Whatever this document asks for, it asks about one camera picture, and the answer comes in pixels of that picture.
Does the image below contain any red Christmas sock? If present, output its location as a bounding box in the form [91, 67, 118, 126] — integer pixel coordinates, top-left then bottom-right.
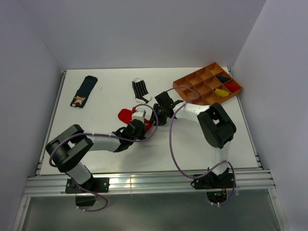
[118, 107, 153, 132]

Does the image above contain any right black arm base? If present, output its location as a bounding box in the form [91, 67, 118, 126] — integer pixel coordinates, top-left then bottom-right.
[191, 169, 234, 190]

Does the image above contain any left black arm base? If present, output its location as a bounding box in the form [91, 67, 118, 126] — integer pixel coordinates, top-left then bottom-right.
[65, 177, 109, 211]

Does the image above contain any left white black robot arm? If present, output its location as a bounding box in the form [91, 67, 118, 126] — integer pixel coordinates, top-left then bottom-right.
[45, 119, 146, 192]

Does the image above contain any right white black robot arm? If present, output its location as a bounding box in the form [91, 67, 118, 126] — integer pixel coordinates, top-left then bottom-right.
[154, 91, 237, 188]

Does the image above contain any black white striped sock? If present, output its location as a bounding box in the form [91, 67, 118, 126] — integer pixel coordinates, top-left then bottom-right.
[132, 78, 152, 103]

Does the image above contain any orange compartment tray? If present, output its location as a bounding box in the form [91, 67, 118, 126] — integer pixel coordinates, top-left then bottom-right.
[173, 63, 243, 105]

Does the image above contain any yellow rolled sock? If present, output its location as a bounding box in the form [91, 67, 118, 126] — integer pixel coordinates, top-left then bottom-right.
[215, 88, 230, 98]

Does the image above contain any dark green rolled sock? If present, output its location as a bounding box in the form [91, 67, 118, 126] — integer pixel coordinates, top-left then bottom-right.
[216, 76, 230, 83]

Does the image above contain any navy patterned sock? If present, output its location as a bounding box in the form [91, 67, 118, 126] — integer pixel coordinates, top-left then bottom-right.
[70, 76, 98, 108]

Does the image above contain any red rolled sock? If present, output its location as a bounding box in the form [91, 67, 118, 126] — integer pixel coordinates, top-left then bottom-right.
[224, 82, 241, 93]

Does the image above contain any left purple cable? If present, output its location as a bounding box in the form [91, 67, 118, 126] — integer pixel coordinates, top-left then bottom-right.
[49, 103, 159, 212]

